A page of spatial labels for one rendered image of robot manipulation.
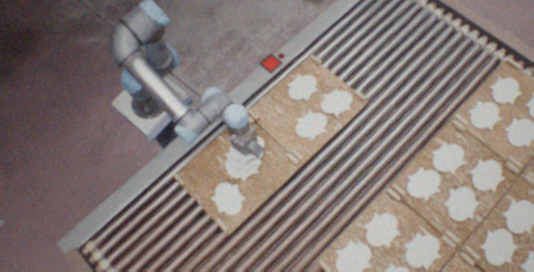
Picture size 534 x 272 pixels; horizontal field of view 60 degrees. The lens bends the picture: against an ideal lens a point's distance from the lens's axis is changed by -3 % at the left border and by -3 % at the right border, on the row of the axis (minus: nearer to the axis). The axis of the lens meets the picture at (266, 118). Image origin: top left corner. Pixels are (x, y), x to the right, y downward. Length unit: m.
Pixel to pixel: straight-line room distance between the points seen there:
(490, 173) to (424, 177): 0.27
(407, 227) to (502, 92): 0.75
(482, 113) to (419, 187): 0.44
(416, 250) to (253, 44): 2.04
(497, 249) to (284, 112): 1.01
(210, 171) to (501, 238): 1.17
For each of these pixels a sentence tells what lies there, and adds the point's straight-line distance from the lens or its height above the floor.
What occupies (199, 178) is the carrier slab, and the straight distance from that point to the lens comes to 2.01.
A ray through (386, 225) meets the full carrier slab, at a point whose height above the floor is 0.95.
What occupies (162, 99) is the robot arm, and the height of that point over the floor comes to 1.38.
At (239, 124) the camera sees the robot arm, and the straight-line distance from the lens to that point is 1.63.
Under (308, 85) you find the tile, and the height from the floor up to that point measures 0.94.
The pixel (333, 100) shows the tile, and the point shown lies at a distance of 2.09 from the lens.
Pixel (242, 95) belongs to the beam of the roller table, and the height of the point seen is 0.91.
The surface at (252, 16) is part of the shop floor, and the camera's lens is 3.59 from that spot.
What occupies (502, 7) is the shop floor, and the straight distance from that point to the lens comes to 3.85.
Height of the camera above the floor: 2.78
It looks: 63 degrees down
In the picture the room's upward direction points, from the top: 11 degrees counter-clockwise
